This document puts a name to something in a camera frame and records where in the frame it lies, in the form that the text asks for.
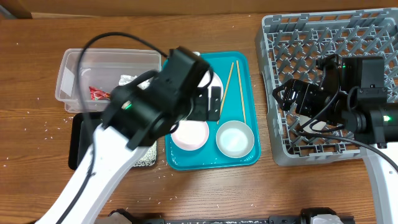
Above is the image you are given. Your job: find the pile of rice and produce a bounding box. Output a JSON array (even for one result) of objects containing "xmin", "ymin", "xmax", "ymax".
[{"xmin": 133, "ymin": 142, "xmax": 157, "ymax": 167}]

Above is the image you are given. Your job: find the white tissue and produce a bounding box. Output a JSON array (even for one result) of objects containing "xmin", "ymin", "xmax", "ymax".
[{"xmin": 118, "ymin": 75, "xmax": 150, "ymax": 90}]

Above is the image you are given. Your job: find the red snack wrapper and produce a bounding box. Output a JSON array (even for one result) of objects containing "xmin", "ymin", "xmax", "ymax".
[{"xmin": 89, "ymin": 86, "xmax": 110, "ymax": 100}]

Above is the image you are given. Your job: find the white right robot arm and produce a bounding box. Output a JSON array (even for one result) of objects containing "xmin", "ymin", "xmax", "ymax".
[{"xmin": 272, "ymin": 54, "xmax": 397, "ymax": 223}]

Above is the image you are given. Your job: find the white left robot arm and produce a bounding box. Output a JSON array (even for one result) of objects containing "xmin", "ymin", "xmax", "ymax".
[{"xmin": 38, "ymin": 47, "xmax": 213, "ymax": 223}]

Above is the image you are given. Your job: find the grey dishwasher rack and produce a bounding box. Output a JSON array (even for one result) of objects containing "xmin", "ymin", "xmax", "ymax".
[{"xmin": 255, "ymin": 8, "xmax": 397, "ymax": 166}]

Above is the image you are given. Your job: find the white paper cup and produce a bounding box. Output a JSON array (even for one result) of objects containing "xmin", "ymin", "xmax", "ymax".
[{"xmin": 303, "ymin": 121, "xmax": 326, "ymax": 133}]

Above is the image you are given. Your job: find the large white plate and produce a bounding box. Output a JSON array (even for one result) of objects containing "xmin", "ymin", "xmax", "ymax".
[{"xmin": 198, "ymin": 71, "xmax": 224, "ymax": 95}]

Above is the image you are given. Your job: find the grey bowl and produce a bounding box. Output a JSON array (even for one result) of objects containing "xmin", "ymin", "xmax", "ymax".
[{"xmin": 216, "ymin": 121, "xmax": 254, "ymax": 159}]

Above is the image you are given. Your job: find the teal serving tray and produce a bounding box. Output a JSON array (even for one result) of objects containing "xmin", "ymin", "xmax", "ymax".
[{"xmin": 165, "ymin": 52, "xmax": 261, "ymax": 171}]

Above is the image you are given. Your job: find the clear plastic bin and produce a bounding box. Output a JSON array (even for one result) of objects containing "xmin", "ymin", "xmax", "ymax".
[{"xmin": 55, "ymin": 49, "xmax": 162, "ymax": 113}]

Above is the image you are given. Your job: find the black tray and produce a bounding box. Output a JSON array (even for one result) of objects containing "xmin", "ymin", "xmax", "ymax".
[{"xmin": 68, "ymin": 113, "xmax": 91, "ymax": 170}]

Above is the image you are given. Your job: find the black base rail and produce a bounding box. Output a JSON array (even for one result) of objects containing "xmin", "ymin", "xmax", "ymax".
[{"xmin": 108, "ymin": 207, "xmax": 356, "ymax": 224}]

